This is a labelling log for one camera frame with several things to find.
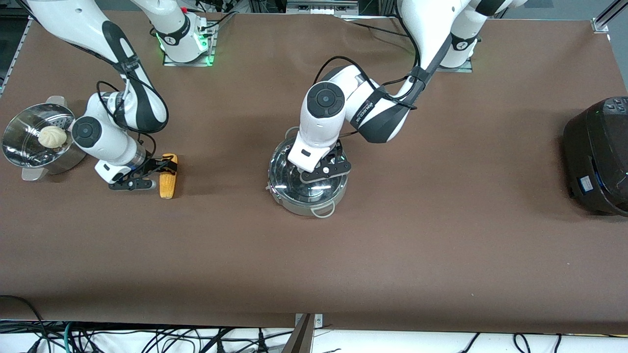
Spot yellow corn cob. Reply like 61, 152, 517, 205
158, 153, 179, 200

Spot glass pot lid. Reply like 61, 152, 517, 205
269, 136, 349, 204

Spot steel steamer pot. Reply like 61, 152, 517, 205
2, 96, 87, 182

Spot white steamed bun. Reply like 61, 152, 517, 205
38, 126, 67, 148

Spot grey equipment box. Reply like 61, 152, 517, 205
286, 0, 360, 15

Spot grey metal beam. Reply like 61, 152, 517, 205
281, 314, 315, 353

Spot black rice cooker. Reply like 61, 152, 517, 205
563, 97, 628, 217

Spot steel pot with handles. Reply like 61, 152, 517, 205
267, 126, 350, 218

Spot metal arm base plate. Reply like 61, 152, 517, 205
436, 57, 474, 74
162, 20, 216, 67

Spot black table cable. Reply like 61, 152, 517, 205
339, 16, 410, 40
198, 10, 239, 32

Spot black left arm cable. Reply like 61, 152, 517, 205
314, 0, 427, 109

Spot silver metal bracket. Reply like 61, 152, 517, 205
294, 313, 324, 330

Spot black floor cable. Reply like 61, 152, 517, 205
0, 294, 52, 353

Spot aluminium frame profile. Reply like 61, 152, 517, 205
591, 0, 628, 33

